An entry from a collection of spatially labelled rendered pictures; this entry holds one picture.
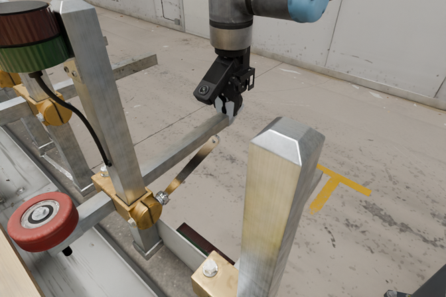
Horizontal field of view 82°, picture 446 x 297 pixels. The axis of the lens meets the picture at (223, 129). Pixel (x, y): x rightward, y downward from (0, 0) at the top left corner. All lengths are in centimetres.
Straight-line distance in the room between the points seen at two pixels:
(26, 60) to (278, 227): 25
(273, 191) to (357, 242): 138
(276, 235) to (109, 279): 53
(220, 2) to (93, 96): 30
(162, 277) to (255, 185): 42
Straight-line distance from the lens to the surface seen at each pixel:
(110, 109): 35
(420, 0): 274
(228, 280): 41
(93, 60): 32
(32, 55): 29
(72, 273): 73
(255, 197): 19
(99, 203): 49
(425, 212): 186
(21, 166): 107
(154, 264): 59
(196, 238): 60
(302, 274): 138
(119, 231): 65
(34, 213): 45
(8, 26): 28
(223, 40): 54
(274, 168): 16
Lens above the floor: 122
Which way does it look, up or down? 37 degrees down
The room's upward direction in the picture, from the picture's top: straight up
